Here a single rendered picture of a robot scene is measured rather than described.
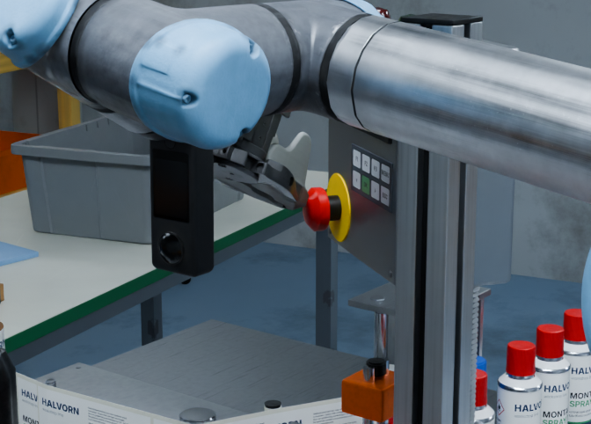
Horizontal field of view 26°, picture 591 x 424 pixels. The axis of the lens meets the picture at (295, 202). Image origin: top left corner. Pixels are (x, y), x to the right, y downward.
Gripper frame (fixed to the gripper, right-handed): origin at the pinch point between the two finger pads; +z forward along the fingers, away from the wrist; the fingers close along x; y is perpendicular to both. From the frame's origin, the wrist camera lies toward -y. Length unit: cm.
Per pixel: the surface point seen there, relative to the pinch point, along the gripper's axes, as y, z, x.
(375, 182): 2.4, -2.8, -9.2
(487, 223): 1.8, 1.7, -17.5
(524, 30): 177, 361, 181
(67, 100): 108, 323, 386
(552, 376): -1, 57, -2
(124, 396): -19, 58, 61
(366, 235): -1.2, 0.8, -7.6
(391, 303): -0.4, 36.7, 9.7
